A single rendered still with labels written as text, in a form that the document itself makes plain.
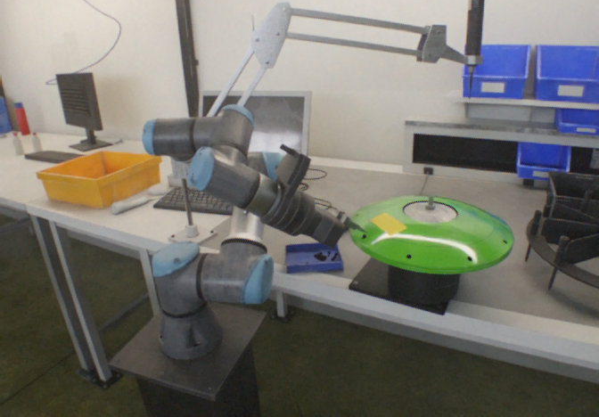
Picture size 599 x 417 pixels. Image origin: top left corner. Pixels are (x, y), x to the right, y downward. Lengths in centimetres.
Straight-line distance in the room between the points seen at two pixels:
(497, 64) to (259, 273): 120
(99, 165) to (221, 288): 123
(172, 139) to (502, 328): 67
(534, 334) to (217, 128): 66
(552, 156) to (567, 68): 32
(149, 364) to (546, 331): 74
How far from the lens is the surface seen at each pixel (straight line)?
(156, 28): 234
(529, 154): 165
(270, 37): 94
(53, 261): 188
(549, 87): 142
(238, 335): 85
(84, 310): 189
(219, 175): 56
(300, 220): 61
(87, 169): 181
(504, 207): 133
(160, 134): 66
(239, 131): 61
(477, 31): 106
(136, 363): 85
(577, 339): 84
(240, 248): 71
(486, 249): 72
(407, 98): 166
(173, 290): 75
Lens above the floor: 140
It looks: 21 degrees down
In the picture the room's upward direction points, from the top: 3 degrees counter-clockwise
